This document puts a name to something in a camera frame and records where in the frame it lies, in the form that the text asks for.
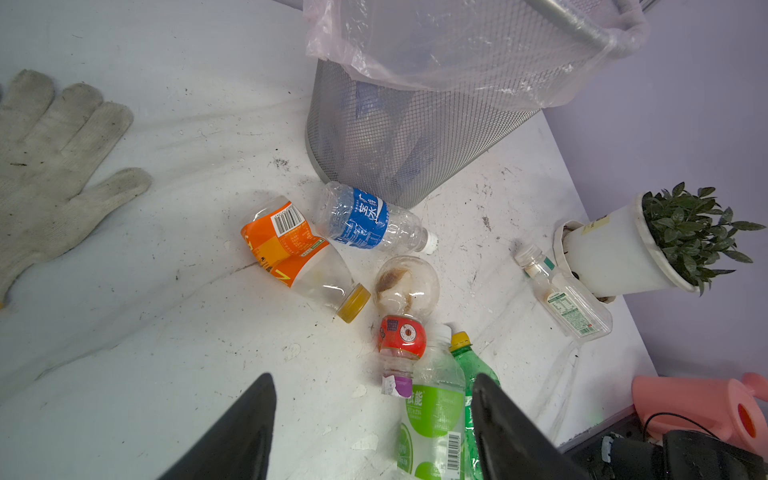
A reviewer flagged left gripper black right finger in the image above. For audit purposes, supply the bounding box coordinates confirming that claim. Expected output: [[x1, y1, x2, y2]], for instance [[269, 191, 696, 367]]
[[471, 374, 588, 480]]

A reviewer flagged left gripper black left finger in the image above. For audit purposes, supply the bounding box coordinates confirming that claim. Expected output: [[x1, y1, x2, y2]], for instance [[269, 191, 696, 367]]
[[162, 373, 277, 479]]

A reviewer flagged green label red cap bottle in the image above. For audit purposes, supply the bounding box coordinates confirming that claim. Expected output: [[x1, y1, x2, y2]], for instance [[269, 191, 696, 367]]
[[396, 324, 466, 480]]

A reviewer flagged green soda bottle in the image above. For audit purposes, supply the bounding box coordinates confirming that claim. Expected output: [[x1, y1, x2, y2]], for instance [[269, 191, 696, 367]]
[[449, 331, 502, 480]]

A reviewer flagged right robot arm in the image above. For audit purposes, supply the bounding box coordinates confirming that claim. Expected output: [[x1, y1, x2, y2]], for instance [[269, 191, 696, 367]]
[[561, 413, 767, 479]]

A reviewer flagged grey bin with plastic liner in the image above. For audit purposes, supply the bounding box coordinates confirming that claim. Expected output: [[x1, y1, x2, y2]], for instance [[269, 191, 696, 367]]
[[302, 0, 649, 208]]

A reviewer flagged clear bottle green cap right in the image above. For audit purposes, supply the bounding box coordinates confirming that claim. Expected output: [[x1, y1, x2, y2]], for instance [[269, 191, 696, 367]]
[[513, 243, 613, 344]]

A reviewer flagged red cap purple label bottle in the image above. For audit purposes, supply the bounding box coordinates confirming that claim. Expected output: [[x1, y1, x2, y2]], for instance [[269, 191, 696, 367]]
[[378, 315, 427, 399]]

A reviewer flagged yellow cap round bottle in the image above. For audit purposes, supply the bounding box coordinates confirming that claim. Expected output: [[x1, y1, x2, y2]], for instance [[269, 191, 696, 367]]
[[374, 256, 440, 323]]

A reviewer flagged orange label bottle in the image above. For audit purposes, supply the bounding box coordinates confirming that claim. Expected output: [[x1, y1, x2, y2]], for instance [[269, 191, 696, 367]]
[[241, 196, 371, 323]]

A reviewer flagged pink watering can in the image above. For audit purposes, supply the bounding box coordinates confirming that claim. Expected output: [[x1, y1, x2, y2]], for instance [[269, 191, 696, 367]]
[[632, 372, 767, 458]]

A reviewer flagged lying blue label bottle top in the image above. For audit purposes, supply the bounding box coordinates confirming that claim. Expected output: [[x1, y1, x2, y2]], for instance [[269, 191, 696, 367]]
[[312, 181, 439, 255]]

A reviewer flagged potted green plant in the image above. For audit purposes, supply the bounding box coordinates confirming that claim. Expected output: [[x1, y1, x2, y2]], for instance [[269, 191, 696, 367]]
[[553, 182, 765, 300]]

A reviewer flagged white work glove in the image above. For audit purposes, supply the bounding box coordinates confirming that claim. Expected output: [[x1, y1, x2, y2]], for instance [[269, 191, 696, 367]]
[[1, 70, 152, 294]]

